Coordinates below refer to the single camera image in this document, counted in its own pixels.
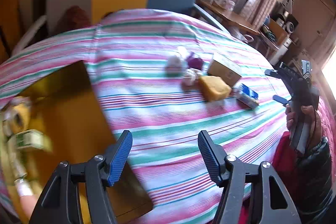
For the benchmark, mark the dark red cloth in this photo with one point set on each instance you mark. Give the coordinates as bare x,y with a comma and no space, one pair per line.
77,16

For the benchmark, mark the person's right hand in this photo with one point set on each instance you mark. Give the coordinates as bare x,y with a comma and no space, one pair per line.
313,124

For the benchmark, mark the white knotted cloth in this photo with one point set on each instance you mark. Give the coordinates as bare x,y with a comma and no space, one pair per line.
190,77

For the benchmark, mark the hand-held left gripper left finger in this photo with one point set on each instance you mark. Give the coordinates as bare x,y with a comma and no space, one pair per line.
119,158

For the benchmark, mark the large clear plastic bag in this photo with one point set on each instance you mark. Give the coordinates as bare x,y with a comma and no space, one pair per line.
174,64

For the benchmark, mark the white curved bed rail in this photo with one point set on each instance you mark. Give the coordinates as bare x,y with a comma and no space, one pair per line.
29,32

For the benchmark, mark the wooden wardrobe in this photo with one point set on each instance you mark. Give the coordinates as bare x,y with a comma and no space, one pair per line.
9,11

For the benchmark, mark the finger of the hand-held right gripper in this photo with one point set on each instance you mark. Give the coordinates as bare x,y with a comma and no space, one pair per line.
279,99
273,73

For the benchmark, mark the peach plastic bottle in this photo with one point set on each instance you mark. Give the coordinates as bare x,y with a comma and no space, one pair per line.
26,192

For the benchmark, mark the blue tissue pack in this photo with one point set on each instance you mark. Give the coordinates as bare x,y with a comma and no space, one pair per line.
246,94

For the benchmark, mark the small cardboard box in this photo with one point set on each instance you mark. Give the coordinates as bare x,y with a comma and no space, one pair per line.
223,69

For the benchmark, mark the yellow brown towel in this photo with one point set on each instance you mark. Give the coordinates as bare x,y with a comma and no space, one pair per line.
19,115

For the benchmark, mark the purple small object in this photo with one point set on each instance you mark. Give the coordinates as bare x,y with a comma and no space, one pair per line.
194,61

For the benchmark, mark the green tea box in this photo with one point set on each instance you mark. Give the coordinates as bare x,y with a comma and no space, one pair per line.
29,140

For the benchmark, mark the cluttered storage shelf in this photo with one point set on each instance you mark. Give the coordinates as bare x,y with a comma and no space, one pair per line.
278,27

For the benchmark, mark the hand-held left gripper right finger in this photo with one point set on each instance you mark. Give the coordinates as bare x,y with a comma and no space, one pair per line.
210,158

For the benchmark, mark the person's right forearm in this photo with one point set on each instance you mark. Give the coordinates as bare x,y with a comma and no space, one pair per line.
315,174

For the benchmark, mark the gold metal tin box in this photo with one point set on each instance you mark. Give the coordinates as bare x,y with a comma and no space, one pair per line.
71,113

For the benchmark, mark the wooden desk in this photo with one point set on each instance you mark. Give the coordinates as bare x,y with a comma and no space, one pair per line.
236,19

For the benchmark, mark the yellow sponge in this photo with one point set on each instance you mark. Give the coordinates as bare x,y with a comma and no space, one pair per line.
214,87

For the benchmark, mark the bright red cloth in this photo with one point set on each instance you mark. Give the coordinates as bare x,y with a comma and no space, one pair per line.
284,161

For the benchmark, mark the striped pink green bedsheet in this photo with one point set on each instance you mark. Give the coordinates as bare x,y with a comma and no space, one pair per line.
147,113

